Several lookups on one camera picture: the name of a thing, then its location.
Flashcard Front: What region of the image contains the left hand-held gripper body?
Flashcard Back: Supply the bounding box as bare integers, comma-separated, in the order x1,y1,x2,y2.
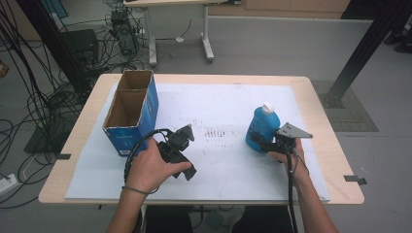
157,123,196,165

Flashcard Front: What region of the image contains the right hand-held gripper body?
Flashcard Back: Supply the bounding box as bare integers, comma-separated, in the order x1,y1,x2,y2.
267,121,314,155

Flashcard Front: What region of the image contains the blue bottle with white cap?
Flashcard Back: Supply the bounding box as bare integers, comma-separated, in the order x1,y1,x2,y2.
245,102,282,153

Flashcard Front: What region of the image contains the blue cardboard box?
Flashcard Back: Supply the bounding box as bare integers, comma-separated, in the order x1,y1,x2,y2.
102,69,160,158

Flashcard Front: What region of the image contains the person's right hand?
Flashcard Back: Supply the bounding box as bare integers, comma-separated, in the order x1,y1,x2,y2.
265,138,310,183

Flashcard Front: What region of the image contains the person's left hand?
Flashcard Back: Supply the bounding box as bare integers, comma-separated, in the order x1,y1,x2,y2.
124,137,193,195

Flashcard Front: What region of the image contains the white mat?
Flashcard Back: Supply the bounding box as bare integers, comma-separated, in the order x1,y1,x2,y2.
64,83,331,202

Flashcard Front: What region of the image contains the grey wristband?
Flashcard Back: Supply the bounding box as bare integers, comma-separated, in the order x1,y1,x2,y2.
120,184,159,196

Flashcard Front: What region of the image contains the person's left leg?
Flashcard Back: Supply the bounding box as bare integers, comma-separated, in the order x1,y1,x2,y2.
145,205,194,233

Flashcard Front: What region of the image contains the person's leg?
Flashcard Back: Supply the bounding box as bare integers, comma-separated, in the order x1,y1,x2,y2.
231,205,294,233
145,205,194,233

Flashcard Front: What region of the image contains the grey floor mat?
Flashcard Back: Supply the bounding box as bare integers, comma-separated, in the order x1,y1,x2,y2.
310,80,379,133

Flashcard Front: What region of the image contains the person's right leg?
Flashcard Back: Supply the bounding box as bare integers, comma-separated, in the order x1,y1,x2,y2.
231,205,294,233

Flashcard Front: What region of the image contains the black computer tower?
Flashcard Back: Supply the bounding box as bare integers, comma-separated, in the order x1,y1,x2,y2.
111,9,140,56

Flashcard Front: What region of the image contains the white desk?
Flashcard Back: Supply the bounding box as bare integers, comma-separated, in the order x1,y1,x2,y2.
122,0,242,67

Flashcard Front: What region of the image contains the black floor plate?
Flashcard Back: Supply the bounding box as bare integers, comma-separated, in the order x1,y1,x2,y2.
23,125,67,154

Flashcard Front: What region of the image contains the white power strip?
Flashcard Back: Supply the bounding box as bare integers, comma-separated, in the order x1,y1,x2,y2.
0,173,17,196

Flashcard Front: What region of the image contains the teal panel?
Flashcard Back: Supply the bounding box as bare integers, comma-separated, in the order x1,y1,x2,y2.
42,0,70,18

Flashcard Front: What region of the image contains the left hand-held gripper black cable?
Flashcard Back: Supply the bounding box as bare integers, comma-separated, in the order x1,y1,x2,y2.
123,128,171,233

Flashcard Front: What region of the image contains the hand-held gripper black cable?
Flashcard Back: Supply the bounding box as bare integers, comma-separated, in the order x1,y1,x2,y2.
285,147,300,233
123,128,171,233

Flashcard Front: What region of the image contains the right hand-held gripper black cable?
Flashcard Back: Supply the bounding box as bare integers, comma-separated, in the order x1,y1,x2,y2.
285,147,300,233

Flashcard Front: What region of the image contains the black frame post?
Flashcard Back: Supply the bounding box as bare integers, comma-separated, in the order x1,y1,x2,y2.
320,0,412,110
14,0,90,96

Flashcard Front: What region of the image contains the tangle of black floor cables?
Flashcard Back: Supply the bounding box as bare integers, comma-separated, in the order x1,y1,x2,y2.
0,0,147,208

